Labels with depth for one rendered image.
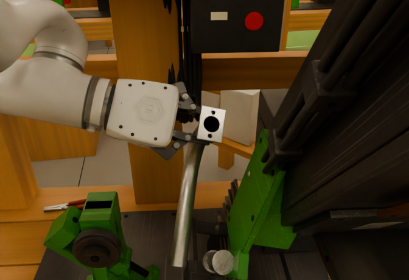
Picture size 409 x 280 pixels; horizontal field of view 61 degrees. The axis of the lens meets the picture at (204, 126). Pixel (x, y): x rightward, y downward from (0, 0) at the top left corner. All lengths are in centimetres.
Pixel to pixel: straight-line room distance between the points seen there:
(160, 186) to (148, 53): 37
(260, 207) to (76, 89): 32
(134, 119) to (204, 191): 56
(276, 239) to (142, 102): 31
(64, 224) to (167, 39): 42
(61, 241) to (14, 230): 43
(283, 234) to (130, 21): 51
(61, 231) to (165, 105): 26
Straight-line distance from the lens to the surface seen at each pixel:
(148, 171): 95
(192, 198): 66
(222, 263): 61
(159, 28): 78
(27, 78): 55
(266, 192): 52
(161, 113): 54
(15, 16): 44
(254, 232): 56
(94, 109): 53
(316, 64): 30
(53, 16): 50
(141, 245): 89
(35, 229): 104
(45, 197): 113
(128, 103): 54
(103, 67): 92
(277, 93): 79
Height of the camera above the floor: 156
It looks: 30 degrees down
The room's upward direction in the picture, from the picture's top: straight up
